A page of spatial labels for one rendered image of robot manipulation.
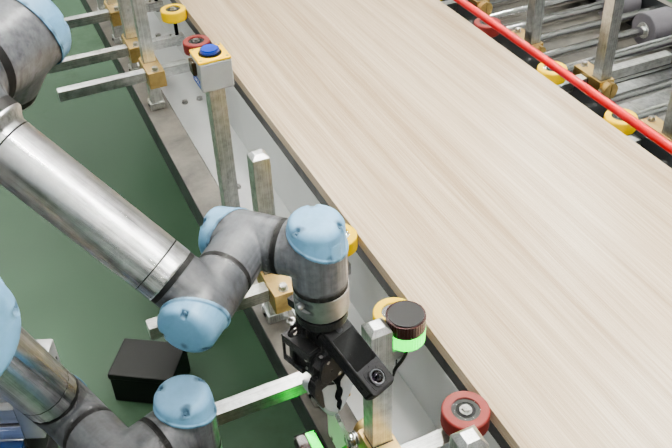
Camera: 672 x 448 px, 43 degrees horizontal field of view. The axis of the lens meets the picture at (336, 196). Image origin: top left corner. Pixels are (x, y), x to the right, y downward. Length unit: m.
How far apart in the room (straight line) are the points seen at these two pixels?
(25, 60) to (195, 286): 0.34
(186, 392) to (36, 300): 2.05
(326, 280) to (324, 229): 0.07
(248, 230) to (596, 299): 0.79
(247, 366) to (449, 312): 1.24
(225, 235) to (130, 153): 2.70
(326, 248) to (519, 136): 1.10
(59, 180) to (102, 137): 2.91
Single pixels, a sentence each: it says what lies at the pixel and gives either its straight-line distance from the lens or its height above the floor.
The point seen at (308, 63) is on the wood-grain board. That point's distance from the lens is 2.38.
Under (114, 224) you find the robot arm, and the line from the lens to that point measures 1.00.
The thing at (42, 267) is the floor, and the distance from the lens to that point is 3.26.
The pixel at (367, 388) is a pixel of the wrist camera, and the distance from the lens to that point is 1.16.
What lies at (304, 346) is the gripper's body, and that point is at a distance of 1.19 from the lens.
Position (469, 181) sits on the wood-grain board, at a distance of 1.91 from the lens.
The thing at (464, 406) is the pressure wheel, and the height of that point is 0.91.
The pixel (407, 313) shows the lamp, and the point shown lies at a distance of 1.26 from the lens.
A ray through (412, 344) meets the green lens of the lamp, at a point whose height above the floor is 1.09.
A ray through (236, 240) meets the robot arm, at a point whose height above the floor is 1.34.
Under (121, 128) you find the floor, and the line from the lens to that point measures 3.95.
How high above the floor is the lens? 2.02
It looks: 37 degrees down
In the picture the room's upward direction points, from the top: 2 degrees counter-clockwise
